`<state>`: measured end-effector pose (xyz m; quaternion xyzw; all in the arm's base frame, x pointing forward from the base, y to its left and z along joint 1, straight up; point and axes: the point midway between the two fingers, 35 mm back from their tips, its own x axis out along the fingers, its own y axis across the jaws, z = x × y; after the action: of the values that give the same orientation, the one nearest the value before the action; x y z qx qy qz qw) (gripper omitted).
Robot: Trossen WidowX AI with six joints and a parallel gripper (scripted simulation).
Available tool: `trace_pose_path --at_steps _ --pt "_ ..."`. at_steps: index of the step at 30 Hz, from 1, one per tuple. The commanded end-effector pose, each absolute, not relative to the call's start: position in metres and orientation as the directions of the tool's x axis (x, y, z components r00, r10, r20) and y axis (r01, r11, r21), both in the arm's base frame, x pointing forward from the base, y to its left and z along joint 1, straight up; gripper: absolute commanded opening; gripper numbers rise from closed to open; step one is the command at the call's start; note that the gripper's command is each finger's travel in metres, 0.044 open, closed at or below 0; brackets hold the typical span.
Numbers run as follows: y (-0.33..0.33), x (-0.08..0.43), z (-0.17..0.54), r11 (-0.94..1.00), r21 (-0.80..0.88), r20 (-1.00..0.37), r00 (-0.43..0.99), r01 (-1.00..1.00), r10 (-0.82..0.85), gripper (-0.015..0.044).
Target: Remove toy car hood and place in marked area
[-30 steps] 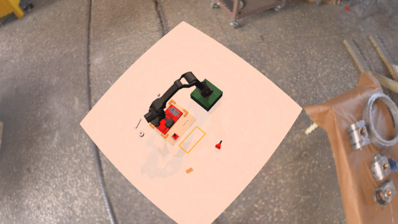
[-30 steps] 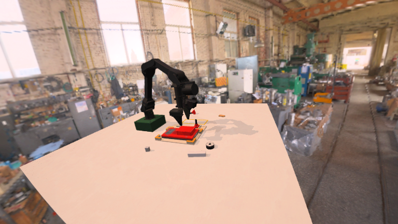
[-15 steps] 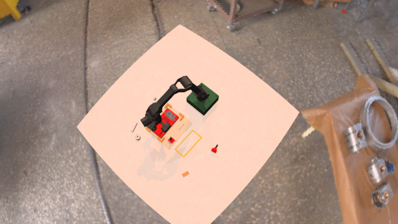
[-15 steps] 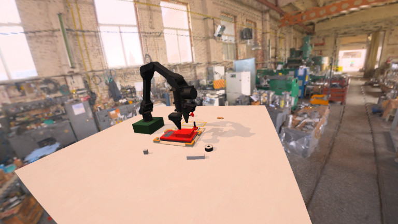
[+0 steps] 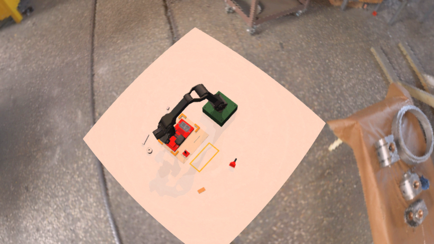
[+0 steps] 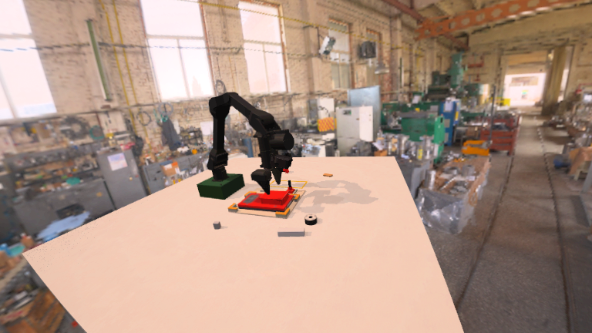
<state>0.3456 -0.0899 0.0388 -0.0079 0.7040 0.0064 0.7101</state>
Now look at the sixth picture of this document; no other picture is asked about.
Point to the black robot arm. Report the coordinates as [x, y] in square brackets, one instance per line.
[269, 135]

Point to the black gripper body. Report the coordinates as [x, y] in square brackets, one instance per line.
[265, 173]

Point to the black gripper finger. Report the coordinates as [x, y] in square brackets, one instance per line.
[277, 174]
[265, 185]

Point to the small black toy tyre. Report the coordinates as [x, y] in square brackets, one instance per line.
[311, 219]

